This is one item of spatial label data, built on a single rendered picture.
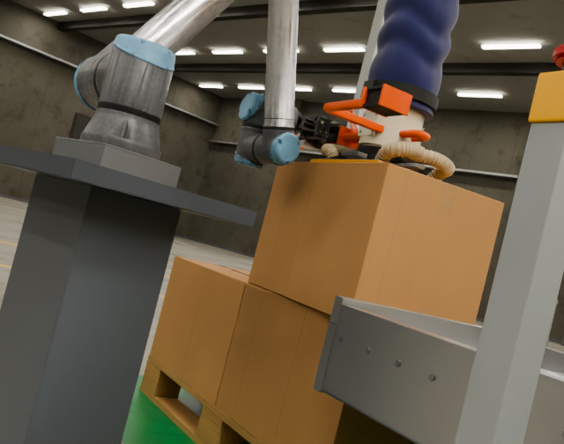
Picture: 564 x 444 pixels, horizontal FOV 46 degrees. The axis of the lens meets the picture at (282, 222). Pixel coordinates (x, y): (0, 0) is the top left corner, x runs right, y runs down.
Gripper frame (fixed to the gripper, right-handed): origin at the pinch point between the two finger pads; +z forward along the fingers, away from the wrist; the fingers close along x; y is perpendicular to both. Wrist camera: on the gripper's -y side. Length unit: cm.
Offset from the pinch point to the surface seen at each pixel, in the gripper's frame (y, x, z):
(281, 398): 32, -79, -20
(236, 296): -6, -58, -20
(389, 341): 84, -51, -35
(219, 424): 4, -96, -20
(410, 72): 36.6, 16.9, -6.6
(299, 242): 22.0, -36.4, -19.8
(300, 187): 14.6, -20.3, -18.9
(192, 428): -16, -105, -19
